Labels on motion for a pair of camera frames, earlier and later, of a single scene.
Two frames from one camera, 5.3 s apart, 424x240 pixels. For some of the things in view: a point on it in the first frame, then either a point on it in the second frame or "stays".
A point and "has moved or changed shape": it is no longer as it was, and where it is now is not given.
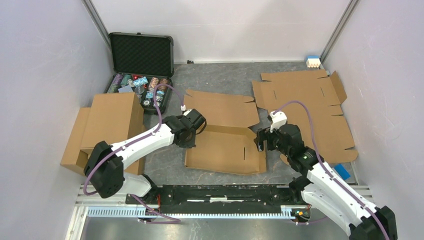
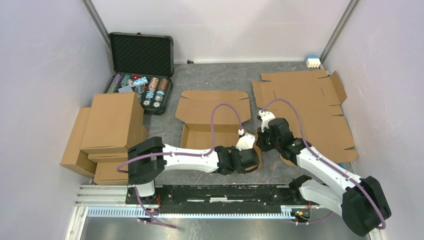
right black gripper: x=264 y=134 stays
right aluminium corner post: x=337 y=30 stays
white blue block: x=313 y=61 stays
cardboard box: x=227 y=143 has moved or changed shape
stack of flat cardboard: x=309 y=100 stays
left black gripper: x=188 y=144 → x=234 y=149
